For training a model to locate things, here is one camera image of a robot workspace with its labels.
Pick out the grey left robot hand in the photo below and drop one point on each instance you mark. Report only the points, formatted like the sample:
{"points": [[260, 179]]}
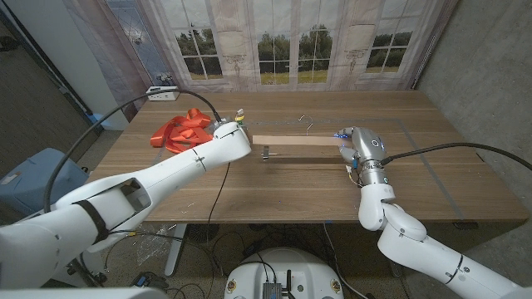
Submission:
{"points": [[239, 118]]}

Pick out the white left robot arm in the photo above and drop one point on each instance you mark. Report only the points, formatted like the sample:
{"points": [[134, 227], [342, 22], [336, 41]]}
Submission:
{"points": [[166, 174]]}

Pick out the blue plastic bin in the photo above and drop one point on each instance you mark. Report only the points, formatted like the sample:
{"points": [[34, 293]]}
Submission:
{"points": [[33, 174]]}

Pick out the wooden slat clip hanger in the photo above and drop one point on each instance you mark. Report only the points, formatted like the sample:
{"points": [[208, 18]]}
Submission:
{"points": [[291, 140]]}

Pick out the orange satin ribbon roll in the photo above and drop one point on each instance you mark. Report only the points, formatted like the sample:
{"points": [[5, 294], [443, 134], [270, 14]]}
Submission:
{"points": [[183, 133]]}

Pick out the printed window backdrop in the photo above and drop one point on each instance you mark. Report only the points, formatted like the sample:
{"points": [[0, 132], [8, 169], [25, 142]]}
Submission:
{"points": [[291, 41]]}

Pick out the white table leg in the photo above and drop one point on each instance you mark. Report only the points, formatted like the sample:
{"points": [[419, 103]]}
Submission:
{"points": [[174, 249]]}

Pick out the white power box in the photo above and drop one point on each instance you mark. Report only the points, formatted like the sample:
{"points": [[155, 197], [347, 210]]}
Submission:
{"points": [[162, 95]]}

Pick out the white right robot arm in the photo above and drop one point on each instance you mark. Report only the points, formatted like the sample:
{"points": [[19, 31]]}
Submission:
{"points": [[399, 241]]}

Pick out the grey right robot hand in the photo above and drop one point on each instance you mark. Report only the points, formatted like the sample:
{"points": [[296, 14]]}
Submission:
{"points": [[367, 145]]}

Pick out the white robot torso base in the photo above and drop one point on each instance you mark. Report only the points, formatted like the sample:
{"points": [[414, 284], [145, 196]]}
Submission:
{"points": [[282, 270]]}

